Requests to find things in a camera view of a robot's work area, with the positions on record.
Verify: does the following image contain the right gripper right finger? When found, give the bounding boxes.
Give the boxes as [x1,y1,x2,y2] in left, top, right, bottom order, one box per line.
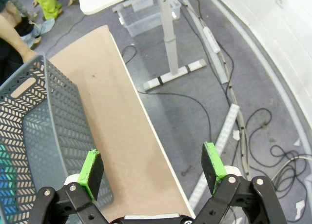
[195,142,288,224]

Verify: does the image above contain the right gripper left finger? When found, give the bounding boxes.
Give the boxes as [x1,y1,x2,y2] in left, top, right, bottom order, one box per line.
[31,149,110,224]

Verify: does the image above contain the green cloth garment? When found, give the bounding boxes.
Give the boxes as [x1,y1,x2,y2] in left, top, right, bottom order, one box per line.
[0,143,15,185]

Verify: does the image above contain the blue cloth garment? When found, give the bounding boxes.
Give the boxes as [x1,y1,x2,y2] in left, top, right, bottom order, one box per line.
[0,170,18,220]

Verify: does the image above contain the person's left forearm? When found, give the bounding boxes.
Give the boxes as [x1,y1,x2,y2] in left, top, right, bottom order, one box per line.
[0,13,31,54]

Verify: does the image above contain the person's left hand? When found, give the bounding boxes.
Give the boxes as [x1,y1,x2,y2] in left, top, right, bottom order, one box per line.
[22,50,39,62]

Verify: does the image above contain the grey plastic lattice basket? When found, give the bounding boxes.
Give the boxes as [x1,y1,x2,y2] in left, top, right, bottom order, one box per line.
[0,52,115,224]

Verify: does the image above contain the white power strip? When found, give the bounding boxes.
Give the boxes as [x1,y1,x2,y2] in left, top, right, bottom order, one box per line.
[202,26,220,54]

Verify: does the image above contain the person in black t-shirt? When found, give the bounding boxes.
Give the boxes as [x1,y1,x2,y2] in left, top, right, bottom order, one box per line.
[0,37,25,87]

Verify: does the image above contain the light blue dropped jeans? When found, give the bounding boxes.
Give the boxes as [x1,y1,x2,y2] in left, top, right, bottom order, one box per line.
[20,17,56,44]

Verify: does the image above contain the black dropped trousers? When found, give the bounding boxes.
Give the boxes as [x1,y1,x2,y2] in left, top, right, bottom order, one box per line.
[14,15,35,37]

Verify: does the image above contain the large clear storage bin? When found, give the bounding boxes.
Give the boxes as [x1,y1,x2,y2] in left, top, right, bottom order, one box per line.
[118,0,183,37]

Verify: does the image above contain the grey cable bundle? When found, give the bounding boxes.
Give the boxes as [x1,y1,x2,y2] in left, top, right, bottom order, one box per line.
[228,82,252,182]

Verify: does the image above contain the white perforated cable duct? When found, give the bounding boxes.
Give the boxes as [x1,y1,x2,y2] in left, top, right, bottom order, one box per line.
[187,103,241,210]

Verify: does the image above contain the black cable tangle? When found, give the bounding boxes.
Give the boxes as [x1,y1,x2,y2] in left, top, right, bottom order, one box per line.
[269,144,312,200]

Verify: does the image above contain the black floor cable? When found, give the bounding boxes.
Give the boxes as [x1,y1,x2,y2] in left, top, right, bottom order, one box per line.
[121,45,212,146]

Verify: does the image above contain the white cable trunking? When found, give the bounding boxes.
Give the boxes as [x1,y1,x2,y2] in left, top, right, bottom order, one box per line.
[182,0,230,84]

